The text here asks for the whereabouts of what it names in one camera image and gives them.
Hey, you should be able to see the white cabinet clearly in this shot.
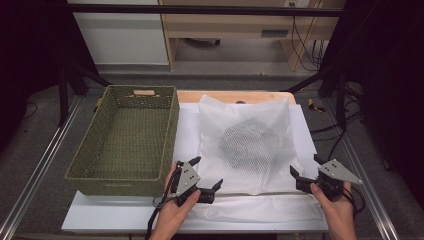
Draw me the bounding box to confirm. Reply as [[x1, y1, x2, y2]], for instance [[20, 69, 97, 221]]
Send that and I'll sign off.
[[68, 0, 170, 66]]

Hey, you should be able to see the hand-held gripper cable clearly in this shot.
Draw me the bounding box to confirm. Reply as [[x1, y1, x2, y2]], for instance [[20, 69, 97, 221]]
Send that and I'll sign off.
[[144, 168, 178, 240], [341, 186, 367, 218]]

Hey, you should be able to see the black metal stand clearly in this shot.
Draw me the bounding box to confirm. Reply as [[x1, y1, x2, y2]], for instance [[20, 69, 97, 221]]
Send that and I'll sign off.
[[57, 54, 113, 128], [284, 63, 349, 132]]

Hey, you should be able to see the wooden table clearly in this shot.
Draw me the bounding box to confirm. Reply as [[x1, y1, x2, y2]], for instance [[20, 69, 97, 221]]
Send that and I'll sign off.
[[176, 90, 297, 105]]

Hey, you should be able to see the grey desk label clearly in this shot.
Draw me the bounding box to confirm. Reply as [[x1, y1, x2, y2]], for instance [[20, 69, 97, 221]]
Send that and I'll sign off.
[[260, 29, 290, 38]]

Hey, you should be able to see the yellow black tool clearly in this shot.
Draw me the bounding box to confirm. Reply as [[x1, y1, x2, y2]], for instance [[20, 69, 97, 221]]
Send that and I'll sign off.
[[308, 98, 326, 113]]

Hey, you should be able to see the green woven basket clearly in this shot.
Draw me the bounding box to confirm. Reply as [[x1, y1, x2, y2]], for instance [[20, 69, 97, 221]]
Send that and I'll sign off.
[[64, 84, 181, 197]]

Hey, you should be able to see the yellow hanging desk cable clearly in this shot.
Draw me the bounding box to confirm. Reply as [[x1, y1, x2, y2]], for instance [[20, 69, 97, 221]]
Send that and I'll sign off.
[[298, 16, 317, 71]]

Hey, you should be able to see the black hanging desk cable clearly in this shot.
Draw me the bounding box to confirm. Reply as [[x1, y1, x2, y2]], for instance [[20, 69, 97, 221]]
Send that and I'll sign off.
[[290, 15, 326, 73]]

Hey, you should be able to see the white wall socket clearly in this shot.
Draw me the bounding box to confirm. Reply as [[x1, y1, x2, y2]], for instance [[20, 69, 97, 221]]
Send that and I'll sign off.
[[283, 0, 311, 8]]

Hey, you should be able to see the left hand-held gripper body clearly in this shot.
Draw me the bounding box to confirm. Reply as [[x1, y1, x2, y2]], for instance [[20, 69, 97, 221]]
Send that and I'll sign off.
[[172, 160, 215, 207]]

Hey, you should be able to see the light wooden desk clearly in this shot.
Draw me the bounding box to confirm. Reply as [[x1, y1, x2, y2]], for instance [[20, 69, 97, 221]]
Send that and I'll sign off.
[[159, 0, 346, 72]]

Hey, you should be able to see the black floor cable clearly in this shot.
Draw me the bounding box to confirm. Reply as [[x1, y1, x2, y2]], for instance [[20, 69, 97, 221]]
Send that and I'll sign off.
[[309, 109, 367, 214]]

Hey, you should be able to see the black metal crossbar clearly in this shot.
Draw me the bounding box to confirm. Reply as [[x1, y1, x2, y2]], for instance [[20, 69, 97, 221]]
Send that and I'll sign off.
[[66, 3, 345, 18]]

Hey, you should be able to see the white work board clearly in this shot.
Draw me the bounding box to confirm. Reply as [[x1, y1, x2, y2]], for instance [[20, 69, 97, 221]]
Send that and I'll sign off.
[[61, 102, 331, 234]]

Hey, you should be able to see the person's left hand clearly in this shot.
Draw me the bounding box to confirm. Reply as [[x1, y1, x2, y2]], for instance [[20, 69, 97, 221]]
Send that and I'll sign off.
[[155, 162, 202, 235]]

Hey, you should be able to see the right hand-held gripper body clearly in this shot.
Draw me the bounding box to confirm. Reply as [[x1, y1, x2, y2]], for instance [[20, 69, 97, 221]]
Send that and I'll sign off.
[[295, 158, 364, 202]]

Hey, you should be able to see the left hand-held gripper cable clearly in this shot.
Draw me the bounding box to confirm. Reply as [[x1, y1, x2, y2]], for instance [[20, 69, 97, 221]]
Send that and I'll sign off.
[[144, 168, 178, 240]]

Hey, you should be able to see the blue denim garment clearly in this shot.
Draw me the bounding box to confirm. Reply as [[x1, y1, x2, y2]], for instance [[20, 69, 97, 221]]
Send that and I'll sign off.
[[218, 118, 283, 169]]

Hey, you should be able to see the aluminium floor rail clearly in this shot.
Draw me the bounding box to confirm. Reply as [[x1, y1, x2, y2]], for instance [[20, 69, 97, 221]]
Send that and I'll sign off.
[[323, 99, 401, 240], [0, 96, 84, 240]]

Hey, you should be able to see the white mesh laundry bag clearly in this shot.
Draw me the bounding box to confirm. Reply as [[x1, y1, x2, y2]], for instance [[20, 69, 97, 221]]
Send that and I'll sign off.
[[193, 94, 323, 224]]

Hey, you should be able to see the black curtain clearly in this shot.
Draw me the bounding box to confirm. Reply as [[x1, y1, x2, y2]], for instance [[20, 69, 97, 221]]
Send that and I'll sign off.
[[0, 0, 101, 151], [319, 0, 424, 208]]

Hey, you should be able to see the person's right hand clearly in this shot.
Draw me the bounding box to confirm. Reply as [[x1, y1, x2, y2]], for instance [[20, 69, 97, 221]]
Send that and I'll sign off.
[[309, 181, 356, 228]]

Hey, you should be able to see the right hand-held gripper cable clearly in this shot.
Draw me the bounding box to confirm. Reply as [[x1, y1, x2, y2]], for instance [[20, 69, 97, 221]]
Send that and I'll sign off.
[[341, 186, 367, 218]]

